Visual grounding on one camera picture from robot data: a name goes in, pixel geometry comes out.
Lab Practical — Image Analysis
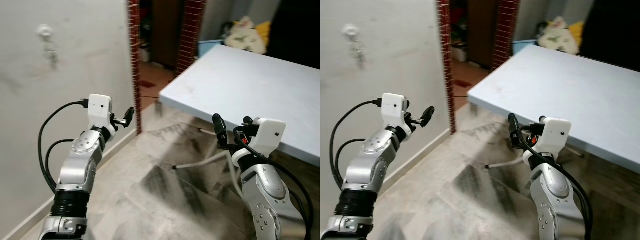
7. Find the white round wall hook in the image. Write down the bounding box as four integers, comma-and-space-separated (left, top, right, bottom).
36, 24, 55, 43
342, 23, 362, 43

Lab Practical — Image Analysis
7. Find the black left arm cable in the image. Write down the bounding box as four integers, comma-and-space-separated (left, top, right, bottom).
335, 139, 368, 190
44, 139, 77, 192

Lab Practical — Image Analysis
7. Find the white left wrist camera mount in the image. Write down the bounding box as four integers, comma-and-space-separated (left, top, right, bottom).
381, 93, 408, 132
87, 93, 113, 132

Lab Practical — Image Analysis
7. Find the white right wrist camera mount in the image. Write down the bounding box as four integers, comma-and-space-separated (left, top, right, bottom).
522, 117, 572, 166
231, 118, 287, 168

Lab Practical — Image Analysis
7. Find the large black object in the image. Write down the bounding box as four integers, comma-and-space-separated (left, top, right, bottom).
580, 0, 640, 73
265, 0, 321, 70

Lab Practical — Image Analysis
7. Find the white metal table leg frame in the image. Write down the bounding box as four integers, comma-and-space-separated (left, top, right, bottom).
172, 127, 242, 197

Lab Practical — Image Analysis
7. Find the red tiled pillar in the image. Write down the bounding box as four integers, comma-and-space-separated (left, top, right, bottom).
175, 0, 207, 76
491, 0, 521, 72
436, 0, 457, 136
127, 0, 143, 136

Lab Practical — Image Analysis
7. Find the black left wrist camera cable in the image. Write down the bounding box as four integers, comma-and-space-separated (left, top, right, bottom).
38, 100, 90, 193
328, 100, 384, 191

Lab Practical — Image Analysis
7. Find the light blue plastic table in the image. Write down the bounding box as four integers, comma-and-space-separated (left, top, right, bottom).
158, 45, 321, 167
467, 45, 640, 175

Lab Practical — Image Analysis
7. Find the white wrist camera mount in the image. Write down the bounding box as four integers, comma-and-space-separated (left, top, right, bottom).
381, 93, 408, 132
522, 117, 572, 166
231, 118, 287, 168
87, 93, 113, 132

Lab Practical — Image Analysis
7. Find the light blue plastic box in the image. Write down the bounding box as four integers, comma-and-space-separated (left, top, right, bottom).
512, 39, 538, 56
197, 40, 224, 59

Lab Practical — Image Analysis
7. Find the brown wooden cabinet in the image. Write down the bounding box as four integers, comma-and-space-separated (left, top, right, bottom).
467, 0, 501, 68
151, 0, 187, 68

